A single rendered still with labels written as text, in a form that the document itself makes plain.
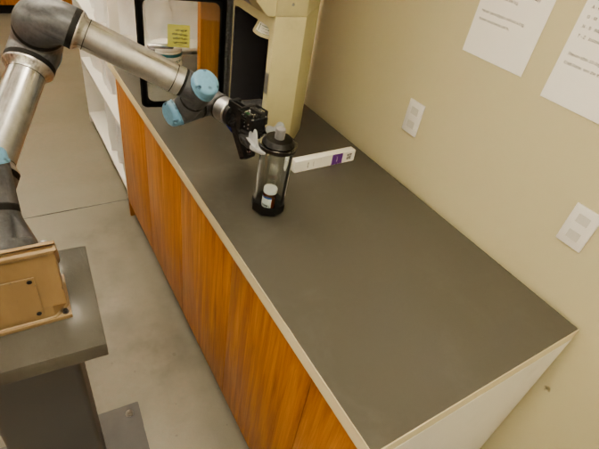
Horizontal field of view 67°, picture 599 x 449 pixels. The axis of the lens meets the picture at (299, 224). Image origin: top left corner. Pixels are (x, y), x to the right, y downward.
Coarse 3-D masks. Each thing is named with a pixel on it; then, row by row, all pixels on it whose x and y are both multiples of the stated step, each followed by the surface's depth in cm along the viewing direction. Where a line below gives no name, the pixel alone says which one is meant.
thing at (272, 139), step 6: (270, 132) 124; (276, 132) 120; (282, 132) 120; (264, 138) 122; (270, 138) 121; (276, 138) 121; (282, 138) 121; (288, 138) 123; (270, 144) 120; (276, 144) 120; (282, 144) 120; (288, 144) 121; (294, 144) 123; (276, 150) 120; (282, 150) 120; (288, 150) 121
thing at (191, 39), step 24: (144, 0) 145; (168, 0) 148; (144, 24) 150; (168, 24) 152; (192, 24) 155; (216, 24) 158; (168, 48) 157; (192, 48) 160; (216, 48) 163; (216, 72) 169; (168, 96) 168
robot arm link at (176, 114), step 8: (168, 104) 126; (176, 104) 126; (168, 112) 127; (176, 112) 127; (184, 112) 126; (192, 112) 126; (200, 112) 132; (168, 120) 129; (176, 120) 128; (184, 120) 129; (192, 120) 132
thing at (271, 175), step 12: (264, 144) 121; (264, 156) 123; (276, 156) 120; (288, 156) 121; (264, 168) 125; (276, 168) 123; (264, 180) 127; (276, 180) 126; (264, 192) 129; (276, 192) 129; (264, 204) 132; (276, 204) 132
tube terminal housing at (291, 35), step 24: (240, 0) 150; (288, 0) 133; (312, 0) 140; (288, 24) 137; (312, 24) 151; (288, 48) 142; (312, 48) 163; (288, 72) 148; (264, 96) 151; (288, 96) 153; (288, 120) 160
